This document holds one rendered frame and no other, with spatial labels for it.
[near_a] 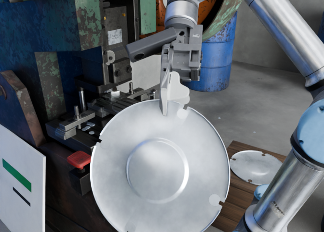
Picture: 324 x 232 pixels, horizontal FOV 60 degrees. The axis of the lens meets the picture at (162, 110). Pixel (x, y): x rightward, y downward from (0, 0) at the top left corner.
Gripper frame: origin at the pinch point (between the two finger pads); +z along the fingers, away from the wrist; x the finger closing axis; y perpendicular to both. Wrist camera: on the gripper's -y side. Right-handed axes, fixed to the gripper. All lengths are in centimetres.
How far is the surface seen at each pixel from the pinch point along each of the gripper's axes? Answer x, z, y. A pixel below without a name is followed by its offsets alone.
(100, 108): 53, -16, -34
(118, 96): 62, -25, -30
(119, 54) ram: 42, -35, -26
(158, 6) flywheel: 56, -70, -15
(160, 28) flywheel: 61, -60, -14
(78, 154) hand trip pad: 32.7, 6.5, -30.2
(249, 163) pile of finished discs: 103, -6, 35
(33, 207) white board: 78, 27, -67
